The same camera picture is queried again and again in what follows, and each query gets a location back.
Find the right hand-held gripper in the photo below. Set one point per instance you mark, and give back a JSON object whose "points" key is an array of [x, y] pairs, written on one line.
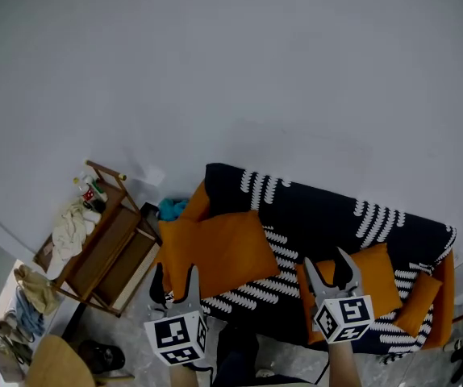
{"points": [[346, 313]]}

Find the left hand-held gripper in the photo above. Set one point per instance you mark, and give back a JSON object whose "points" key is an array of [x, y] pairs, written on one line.
{"points": [[175, 333]]}

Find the large orange cushion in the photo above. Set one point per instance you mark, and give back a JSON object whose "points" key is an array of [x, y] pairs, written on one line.
{"points": [[376, 280], [223, 252]]}

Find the small orange cushion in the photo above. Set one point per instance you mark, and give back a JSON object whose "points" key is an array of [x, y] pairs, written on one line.
{"points": [[419, 305]]}

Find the person's right forearm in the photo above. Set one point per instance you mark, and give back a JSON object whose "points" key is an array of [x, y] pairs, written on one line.
{"points": [[344, 365]]}

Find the person's left forearm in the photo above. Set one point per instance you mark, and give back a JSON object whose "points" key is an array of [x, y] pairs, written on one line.
{"points": [[187, 377]]}

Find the wooden side cart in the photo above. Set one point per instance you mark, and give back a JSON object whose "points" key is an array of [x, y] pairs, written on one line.
{"points": [[110, 256]]}

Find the black box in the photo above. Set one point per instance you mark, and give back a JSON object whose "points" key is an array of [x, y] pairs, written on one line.
{"points": [[151, 214]]}

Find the teal cloth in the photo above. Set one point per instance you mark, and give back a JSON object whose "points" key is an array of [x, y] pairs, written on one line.
{"points": [[173, 210]]}

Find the person's dark trouser legs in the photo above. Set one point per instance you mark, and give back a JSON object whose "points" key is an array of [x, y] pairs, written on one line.
{"points": [[235, 357]]}

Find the black shoe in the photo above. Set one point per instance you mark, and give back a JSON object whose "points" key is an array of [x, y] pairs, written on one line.
{"points": [[100, 357]]}

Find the white rolled towel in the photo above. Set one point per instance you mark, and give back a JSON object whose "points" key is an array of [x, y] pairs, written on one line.
{"points": [[92, 216]]}

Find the person's white shoe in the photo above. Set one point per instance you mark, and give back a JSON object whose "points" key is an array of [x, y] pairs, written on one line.
{"points": [[264, 373]]}

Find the cream crumpled cloth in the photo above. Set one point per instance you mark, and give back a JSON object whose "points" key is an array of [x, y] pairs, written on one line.
{"points": [[68, 236]]}

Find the white bottle green label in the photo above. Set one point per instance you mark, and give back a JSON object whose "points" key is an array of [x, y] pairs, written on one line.
{"points": [[98, 190]]}

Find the red white spotted cup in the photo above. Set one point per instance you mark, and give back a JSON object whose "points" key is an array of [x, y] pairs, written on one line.
{"points": [[88, 194]]}

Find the beige bag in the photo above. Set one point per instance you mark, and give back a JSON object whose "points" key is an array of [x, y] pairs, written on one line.
{"points": [[38, 290]]}

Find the clear bottle yellow cap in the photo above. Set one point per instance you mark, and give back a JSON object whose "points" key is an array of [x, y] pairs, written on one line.
{"points": [[78, 183]]}

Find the round wooden chair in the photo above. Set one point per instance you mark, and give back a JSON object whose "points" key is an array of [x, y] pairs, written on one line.
{"points": [[54, 365]]}

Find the blue cloth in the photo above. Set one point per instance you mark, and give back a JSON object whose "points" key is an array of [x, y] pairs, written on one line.
{"points": [[32, 321]]}

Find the dark green bag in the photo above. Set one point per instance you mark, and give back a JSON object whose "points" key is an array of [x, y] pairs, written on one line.
{"points": [[13, 349]]}

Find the white wall outlet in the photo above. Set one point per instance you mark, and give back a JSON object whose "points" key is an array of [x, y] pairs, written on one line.
{"points": [[154, 176]]}

